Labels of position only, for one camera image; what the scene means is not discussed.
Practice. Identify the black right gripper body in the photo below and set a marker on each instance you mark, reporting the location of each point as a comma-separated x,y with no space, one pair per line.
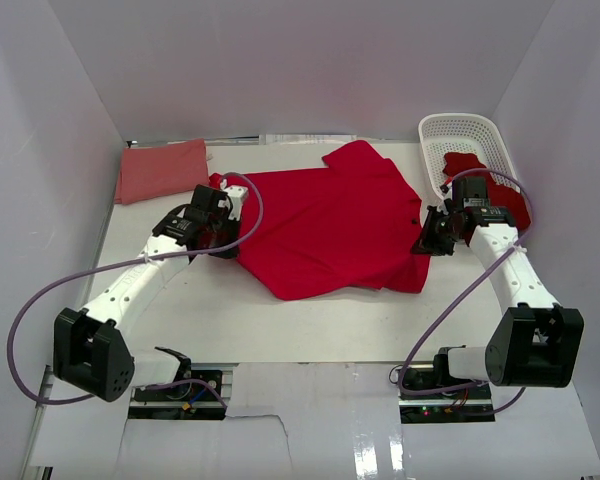
440,236

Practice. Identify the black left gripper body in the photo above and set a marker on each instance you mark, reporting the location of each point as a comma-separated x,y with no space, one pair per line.
225,231

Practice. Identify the bright red t shirt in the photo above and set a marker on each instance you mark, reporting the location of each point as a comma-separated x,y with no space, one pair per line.
350,223

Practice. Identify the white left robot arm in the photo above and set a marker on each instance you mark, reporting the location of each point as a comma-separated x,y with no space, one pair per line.
90,346

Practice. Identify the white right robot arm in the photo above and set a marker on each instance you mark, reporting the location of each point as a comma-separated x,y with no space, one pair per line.
536,342

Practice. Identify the dark red crumpled t shirt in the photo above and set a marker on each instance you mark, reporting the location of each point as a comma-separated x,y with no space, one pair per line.
499,193

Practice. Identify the folded salmon pink t shirt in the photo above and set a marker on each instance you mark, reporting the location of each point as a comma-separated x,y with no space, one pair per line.
152,172

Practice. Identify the white plastic perforated basket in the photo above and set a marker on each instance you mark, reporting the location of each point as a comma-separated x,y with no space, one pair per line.
440,134

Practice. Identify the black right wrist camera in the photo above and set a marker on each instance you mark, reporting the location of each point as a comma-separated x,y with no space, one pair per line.
465,192

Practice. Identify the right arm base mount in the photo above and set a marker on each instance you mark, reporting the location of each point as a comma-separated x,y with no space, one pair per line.
461,406

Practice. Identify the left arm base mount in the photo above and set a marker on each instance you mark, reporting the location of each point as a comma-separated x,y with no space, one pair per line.
191,402

